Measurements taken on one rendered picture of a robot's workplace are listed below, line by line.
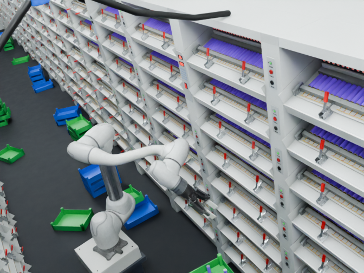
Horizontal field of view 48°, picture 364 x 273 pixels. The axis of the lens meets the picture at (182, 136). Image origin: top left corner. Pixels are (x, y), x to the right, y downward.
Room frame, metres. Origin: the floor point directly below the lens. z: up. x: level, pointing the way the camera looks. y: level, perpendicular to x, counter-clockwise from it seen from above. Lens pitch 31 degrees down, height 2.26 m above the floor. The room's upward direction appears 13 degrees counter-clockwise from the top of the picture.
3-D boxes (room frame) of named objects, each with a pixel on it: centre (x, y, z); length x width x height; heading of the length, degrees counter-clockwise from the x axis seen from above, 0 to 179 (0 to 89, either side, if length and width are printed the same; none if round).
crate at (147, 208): (2.65, 0.51, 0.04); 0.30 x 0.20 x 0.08; 114
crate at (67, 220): (2.75, 1.07, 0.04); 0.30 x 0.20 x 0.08; 70
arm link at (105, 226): (2.05, 0.63, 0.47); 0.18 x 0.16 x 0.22; 146
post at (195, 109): (2.02, -0.18, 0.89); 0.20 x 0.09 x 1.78; 114
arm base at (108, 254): (2.03, 0.63, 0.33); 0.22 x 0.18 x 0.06; 41
